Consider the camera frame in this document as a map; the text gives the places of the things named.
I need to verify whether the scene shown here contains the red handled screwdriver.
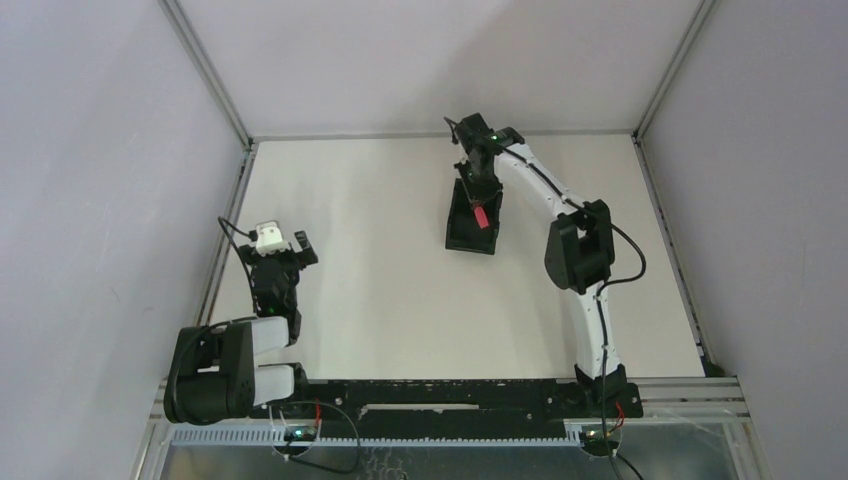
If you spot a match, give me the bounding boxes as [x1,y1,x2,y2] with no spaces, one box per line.
[472,205,490,229]

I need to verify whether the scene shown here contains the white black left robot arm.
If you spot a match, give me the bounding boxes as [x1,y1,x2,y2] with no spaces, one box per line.
[163,231,318,426]

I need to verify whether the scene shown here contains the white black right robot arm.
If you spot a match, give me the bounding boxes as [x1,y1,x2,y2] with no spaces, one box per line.
[445,113,647,416]

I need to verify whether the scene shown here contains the black plastic storage bin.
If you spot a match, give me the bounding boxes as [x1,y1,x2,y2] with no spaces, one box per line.
[445,179,503,255]

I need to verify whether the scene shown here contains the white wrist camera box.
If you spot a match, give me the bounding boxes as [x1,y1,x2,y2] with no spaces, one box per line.
[250,220,291,256]

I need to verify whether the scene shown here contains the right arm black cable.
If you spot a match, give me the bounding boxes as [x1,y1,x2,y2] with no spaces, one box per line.
[443,116,649,480]

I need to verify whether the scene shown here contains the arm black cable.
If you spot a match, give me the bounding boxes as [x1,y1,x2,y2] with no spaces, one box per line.
[217,217,258,313]
[443,116,649,480]

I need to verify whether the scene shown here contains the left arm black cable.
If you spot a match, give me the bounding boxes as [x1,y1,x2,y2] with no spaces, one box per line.
[217,217,258,313]

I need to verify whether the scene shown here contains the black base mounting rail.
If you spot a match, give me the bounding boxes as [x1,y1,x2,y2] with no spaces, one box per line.
[268,379,644,442]

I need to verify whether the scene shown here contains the white slotted cable duct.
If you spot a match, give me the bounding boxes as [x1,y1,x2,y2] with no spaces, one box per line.
[171,425,583,448]

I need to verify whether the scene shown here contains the right aluminium corner post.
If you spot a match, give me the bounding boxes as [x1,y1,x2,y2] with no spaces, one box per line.
[632,0,720,143]

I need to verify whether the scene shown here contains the aluminium corner frame post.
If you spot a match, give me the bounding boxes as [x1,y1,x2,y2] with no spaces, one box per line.
[157,0,253,150]

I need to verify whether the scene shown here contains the aluminium front frame bars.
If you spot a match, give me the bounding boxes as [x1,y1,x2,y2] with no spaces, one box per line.
[635,377,751,425]

